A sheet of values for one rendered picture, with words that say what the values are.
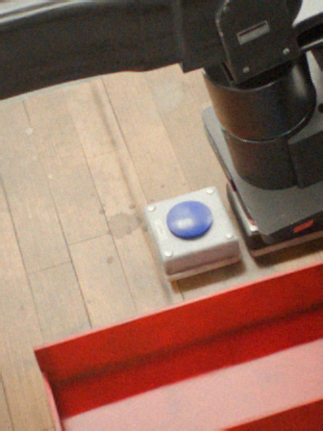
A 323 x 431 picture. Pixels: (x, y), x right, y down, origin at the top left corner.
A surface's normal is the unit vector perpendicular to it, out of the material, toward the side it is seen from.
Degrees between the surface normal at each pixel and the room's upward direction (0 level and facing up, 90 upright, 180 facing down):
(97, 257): 0
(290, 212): 13
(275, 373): 0
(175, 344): 90
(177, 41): 93
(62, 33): 87
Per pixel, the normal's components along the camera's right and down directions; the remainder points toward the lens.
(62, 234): -0.11, -0.64
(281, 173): 0.07, 0.87
